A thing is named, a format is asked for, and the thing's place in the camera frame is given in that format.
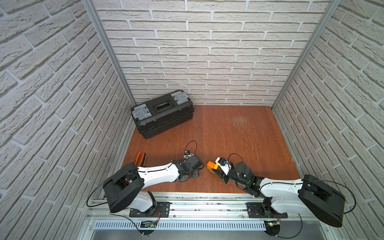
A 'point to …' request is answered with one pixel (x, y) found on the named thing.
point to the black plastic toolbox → (160, 115)
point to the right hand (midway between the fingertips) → (216, 166)
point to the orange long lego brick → (210, 164)
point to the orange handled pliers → (138, 157)
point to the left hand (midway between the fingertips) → (197, 170)
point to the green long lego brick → (211, 170)
